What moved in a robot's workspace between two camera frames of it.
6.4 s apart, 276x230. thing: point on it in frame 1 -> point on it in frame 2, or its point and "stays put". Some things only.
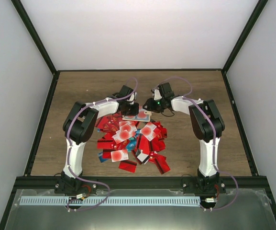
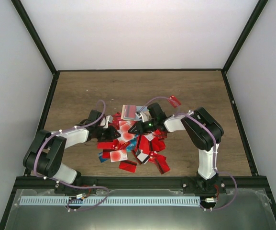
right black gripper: [151, 106] -> [141, 128]
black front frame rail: [244, 183] stays put
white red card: [119, 155] stays put
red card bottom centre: [128, 166] stays put
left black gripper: [135, 111] -> [112, 135]
